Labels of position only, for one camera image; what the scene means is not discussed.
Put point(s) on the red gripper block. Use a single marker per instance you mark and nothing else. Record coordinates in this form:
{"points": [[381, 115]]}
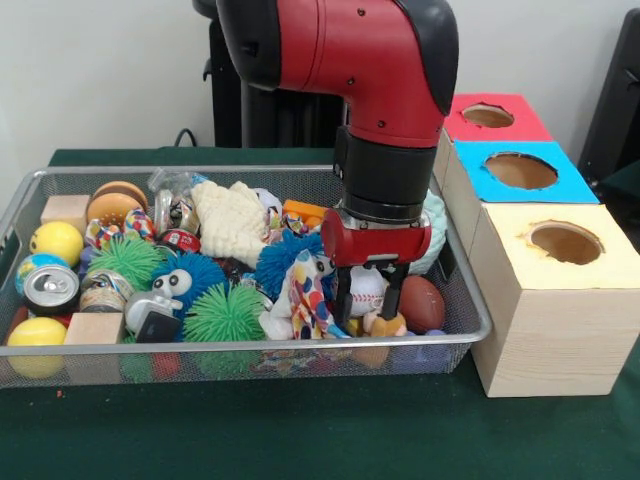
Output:
{"points": [[375, 240]]}

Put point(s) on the small tan plush figure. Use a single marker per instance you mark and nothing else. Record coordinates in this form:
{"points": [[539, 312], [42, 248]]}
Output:
{"points": [[387, 326]]}

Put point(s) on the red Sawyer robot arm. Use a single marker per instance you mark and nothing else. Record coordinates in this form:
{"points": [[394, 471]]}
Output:
{"points": [[350, 50]]}

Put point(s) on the shallow clear mesh bin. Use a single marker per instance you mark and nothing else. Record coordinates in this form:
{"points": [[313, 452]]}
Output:
{"points": [[200, 365]]}

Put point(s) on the wooden box with three holes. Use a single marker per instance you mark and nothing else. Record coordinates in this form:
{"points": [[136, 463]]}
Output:
{"points": [[550, 340]]}

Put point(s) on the white baseball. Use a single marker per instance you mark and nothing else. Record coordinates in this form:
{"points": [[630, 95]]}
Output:
{"points": [[367, 295]]}

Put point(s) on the brown toy football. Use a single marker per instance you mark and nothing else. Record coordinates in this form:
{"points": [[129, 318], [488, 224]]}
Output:
{"points": [[422, 302]]}

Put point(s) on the mint green cloth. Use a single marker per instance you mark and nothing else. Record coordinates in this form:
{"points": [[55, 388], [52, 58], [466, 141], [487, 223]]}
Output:
{"points": [[437, 235]]}

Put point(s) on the blue spiky ball with eyes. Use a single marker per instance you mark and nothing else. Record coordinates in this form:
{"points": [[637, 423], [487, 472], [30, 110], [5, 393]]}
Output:
{"points": [[200, 275], [285, 255]]}

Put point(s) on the green spiky ball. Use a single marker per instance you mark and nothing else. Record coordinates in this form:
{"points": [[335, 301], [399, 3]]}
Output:
{"points": [[125, 260], [225, 315]]}

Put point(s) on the cream white cloth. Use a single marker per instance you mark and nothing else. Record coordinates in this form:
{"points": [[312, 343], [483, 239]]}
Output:
{"points": [[230, 225]]}

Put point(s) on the dark green table cloth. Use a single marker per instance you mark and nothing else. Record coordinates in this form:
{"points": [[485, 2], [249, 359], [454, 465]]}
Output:
{"points": [[625, 190], [300, 435]]}

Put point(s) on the toy hamburger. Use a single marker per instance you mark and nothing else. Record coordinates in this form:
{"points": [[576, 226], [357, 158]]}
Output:
{"points": [[117, 200]]}

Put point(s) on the black upright panel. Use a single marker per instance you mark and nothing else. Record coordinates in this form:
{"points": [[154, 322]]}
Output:
{"points": [[615, 100]]}

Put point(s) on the black soda can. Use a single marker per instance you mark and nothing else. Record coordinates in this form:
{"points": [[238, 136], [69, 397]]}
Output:
{"points": [[50, 290]]}

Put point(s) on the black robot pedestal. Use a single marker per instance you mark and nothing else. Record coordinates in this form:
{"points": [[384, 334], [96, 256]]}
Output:
{"points": [[280, 120]]}

